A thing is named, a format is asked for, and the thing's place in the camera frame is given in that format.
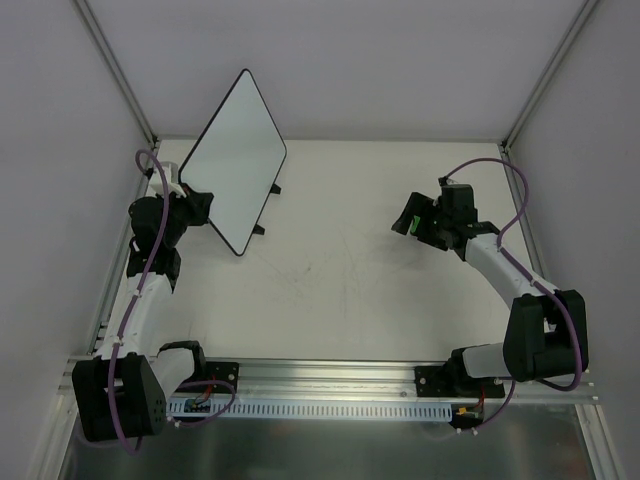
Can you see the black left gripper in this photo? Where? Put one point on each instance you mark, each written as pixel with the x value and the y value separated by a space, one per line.
pixel 198 206

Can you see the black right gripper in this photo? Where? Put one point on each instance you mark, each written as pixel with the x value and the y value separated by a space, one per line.
pixel 423 222

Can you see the green whiteboard eraser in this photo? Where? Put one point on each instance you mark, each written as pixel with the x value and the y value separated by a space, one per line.
pixel 414 225

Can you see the white whiteboard black frame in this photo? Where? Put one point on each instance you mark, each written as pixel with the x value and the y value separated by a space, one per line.
pixel 237 158

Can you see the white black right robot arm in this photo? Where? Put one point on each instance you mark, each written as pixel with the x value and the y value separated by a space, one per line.
pixel 546 336

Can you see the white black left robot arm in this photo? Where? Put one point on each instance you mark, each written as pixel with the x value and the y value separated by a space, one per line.
pixel 122 391

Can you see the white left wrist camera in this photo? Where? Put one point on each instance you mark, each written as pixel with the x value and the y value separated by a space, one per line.
pixel 167 176

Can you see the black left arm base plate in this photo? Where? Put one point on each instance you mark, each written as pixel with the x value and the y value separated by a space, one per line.
pixel 225 373

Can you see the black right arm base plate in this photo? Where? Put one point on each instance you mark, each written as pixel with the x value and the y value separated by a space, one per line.
pixel 447 381

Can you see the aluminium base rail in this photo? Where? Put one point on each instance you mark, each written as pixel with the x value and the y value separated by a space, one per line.
pixel 355 381

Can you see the aluminium frame post left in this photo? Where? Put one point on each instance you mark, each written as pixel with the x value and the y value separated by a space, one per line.
pixel 98 37

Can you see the aluminium frame post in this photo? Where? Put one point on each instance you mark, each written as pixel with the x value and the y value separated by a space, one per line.
pixel 552 66
pixel 98 37

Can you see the white slotted cable duct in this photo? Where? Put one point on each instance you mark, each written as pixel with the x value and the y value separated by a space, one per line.
pixel 186 408

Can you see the aluminium frame post right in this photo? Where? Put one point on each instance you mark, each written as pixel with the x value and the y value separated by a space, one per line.
pixel 552 66

